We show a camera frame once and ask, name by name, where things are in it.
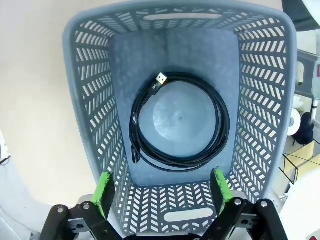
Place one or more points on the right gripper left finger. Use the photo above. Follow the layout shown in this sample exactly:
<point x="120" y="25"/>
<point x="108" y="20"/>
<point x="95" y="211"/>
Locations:
<point x="106" y="190"/>

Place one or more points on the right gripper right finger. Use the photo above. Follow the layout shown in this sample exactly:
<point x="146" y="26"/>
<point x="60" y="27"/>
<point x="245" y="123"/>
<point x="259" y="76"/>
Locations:
<point x="221" y="190"/>

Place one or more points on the grey plastic lattice basket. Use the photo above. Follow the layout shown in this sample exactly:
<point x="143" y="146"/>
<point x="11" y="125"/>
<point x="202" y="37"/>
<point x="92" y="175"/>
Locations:
<point x="100" y="100"/>

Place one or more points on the white paper roll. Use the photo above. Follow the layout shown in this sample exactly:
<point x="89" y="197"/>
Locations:
<point x="295" y="122"/>

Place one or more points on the black bag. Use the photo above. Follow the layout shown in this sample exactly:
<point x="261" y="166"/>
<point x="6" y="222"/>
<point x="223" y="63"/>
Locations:
<point x="305" y="130"/>

